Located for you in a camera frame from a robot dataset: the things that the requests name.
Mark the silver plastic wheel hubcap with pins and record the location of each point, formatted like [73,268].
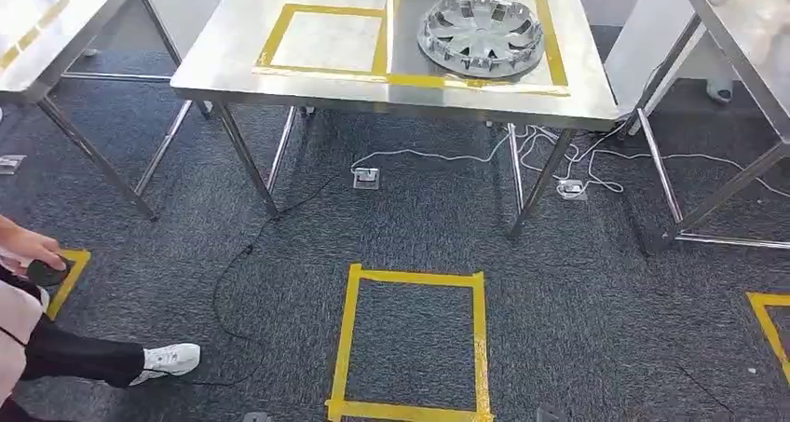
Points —
[481,36]

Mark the metal floor socket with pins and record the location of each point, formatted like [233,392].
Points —
[573,189]
[257,417]
[366,178]
[550,415]
[11,164]

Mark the yellow floor tape square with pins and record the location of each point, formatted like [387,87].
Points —
[344,339]

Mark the stainless steel table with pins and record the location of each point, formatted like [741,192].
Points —
[43,30]
[321,43]
[747,43]

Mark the small yellow tape square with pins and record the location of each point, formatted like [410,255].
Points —
[271,36]

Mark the large yellow tape square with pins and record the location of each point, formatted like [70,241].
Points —
[558,55]

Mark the yellow floor tape corner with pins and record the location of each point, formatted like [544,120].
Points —
[68,283]
[765,320]

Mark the person's shoe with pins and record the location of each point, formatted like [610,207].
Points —
[719,91]

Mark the black round device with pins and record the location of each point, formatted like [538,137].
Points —
[46,274]

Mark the person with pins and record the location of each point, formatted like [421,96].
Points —
[74,357]

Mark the person's hand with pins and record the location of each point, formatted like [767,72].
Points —
[31,246]

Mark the yellow tape strip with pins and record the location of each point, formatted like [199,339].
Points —
[28,36]

